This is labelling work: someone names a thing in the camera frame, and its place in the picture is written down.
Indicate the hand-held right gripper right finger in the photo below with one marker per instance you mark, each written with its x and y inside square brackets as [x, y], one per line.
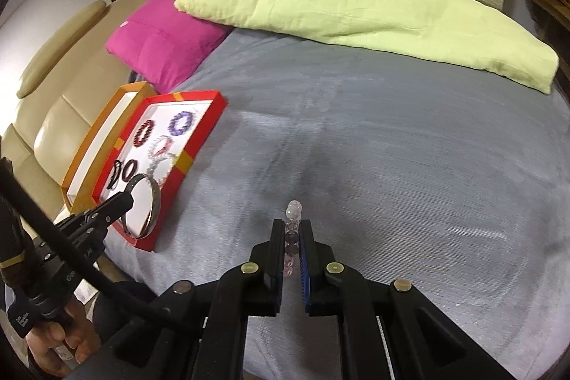
[305, 273]

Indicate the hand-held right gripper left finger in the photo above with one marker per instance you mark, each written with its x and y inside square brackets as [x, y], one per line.
[277, 255]

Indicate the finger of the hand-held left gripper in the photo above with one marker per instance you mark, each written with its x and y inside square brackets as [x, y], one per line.
[111, 199]
[118, 213]

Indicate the dark red bangle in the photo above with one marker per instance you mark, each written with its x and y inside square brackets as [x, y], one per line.
[124, 173]

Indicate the silver metal bangle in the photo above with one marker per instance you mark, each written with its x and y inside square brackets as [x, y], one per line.
[156, 202]

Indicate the red jewelry box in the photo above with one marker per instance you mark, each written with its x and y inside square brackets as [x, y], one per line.
[160, 113]

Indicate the person's left hand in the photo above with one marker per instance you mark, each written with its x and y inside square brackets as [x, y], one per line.
[58, 344]

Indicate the orange box lid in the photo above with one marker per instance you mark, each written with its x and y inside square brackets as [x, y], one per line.
[102, 130]

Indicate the beige sofa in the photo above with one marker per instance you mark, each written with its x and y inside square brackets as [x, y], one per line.
[67, 95]

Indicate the grey bedspread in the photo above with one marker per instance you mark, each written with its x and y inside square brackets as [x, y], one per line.
[400, 184]

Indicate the pink cushion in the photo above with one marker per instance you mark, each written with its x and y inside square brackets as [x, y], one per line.
[164, 37]

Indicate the light green blanket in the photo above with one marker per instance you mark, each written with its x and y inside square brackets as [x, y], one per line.
[356, 15]

